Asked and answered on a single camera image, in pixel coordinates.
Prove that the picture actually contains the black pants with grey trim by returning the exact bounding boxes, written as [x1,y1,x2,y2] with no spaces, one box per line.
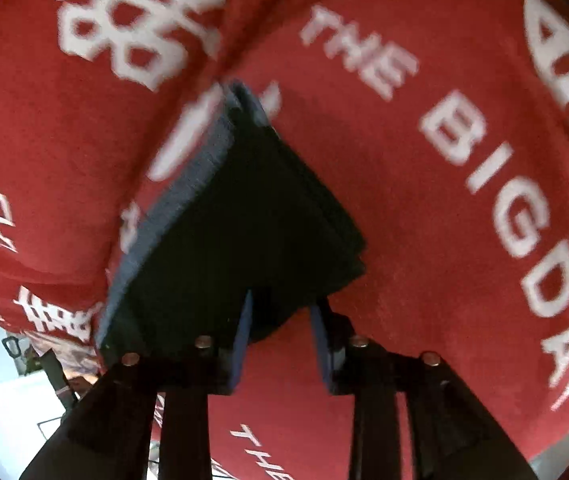
[94,79,368,361]

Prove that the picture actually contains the floral printed pillow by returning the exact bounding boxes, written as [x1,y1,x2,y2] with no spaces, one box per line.
[24,332,100,382]

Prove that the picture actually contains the red wedding bed quilt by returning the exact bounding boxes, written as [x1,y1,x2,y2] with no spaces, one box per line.
[0,0,569,458]

